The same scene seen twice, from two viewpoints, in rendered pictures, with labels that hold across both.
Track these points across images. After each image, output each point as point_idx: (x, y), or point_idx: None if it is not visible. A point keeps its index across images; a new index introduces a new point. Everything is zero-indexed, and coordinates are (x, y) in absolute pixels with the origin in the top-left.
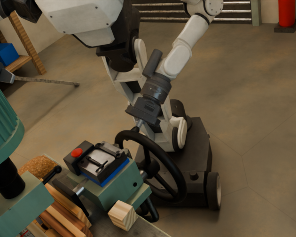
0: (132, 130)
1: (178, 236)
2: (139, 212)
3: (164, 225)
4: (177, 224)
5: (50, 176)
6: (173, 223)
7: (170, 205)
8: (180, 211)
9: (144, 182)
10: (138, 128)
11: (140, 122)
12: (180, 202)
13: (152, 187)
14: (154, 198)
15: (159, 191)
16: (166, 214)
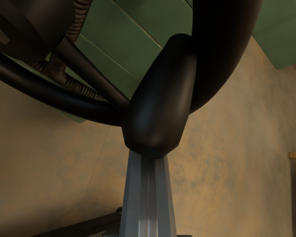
0: (180, 90)
1: (42, 191)
2: (71, 77)
3: (64, 201)
4: (45, 207)
5: None
6: (52, 207)
7: (58, 228)
8: (44, 228)
9: (65, 94)
10: (139, 130)
11: (144, 225)
12: (41, 236)
13: (35, 84)
14: (83, 227)
15: (7, 70)
16: (65, 217)
